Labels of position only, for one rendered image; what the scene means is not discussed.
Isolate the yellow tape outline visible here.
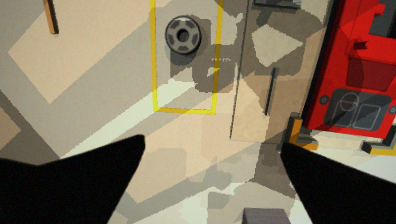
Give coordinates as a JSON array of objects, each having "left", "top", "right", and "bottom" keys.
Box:
[{"left": 150, "top": 0, "right": 223, "bottom": 115}]

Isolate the black wheel with grey hub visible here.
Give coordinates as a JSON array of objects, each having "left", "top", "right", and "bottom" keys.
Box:
[{"left": 165, "top": 15, "right": 202, "bottom": 55}]

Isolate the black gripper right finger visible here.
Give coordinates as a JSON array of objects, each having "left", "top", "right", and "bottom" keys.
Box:
[{"left": 280, "top": 142, "right": 396, "bottom": 224}]

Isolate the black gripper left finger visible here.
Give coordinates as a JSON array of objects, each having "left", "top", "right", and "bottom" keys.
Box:
[{"left": 0, "top": 134, "right": 146, "bottom": 224}]

